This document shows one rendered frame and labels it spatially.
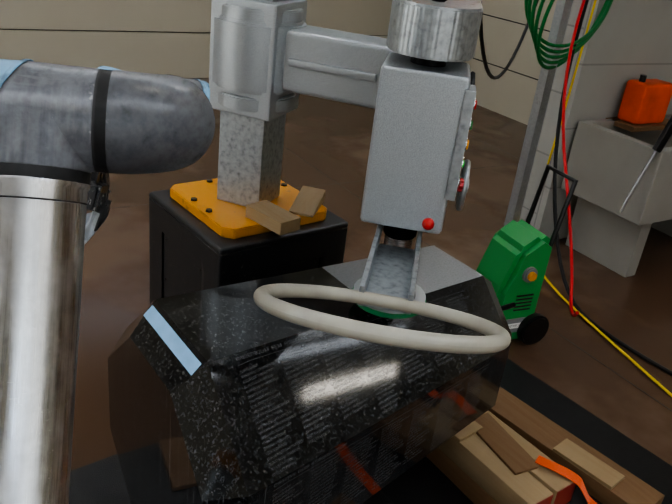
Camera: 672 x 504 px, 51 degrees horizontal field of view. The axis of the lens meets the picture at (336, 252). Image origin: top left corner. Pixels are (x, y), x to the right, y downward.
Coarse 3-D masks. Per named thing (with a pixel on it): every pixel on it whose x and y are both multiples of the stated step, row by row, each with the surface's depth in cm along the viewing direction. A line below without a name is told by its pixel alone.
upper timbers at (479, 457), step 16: (512, 432) 262; (448, 448) 259; (464, 448) 252; (480, 448) 252; (528, 448) 255; (464, 464) 253; (480, 464) 246; (496, 464) 245; (480, 480) 248; (496, 480) 241; (512, 480) 239; (528, 480) 240; (544, 480) 241; (560, 480) 242; (496, 496) 242; (512, 496) 236; (528, 496) 233; (544, 496) 234; (560, 496) 240
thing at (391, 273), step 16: (416, 240) 187; (368, 256) 171; (384, 256) 182; (400, 256) 183; (416, 256) 174; (368, 272) 162; (384, 272) 173; (400, 272) 174; (416, 272) 165; (368, 288) 164; (384, 288) 165; (400, 288) 166
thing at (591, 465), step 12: (564, 444) 274; (576, 444) 275; (564, 456) 269; (576, 456) 269; (588, 456) 270; (588, 468) 263; (600, 468) 264; (612, 468) 265; (600, 480) 259; (612, 480) 259
